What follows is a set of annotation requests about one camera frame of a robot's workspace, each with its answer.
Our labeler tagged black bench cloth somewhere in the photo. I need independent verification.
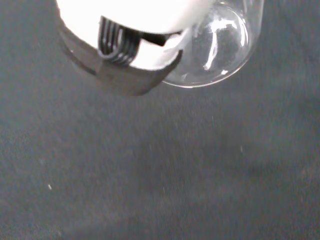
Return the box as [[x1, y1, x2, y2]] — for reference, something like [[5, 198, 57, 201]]
[[0, 0, 320, 240]]

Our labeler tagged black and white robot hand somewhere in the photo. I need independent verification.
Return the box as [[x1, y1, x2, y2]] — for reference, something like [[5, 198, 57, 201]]
[[55, 0, 216, 97]]

